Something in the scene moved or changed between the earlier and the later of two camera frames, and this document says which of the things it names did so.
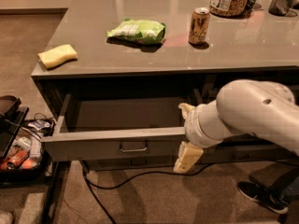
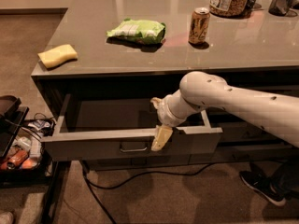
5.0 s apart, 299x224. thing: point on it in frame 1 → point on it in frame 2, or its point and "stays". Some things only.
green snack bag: [139, 31] stays
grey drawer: [118, 127] stays
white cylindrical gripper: [192, 131] → [165, 115]
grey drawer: [247, 153] stays
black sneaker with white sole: [263, 196] → [274, 190]
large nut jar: [229, 0] stays
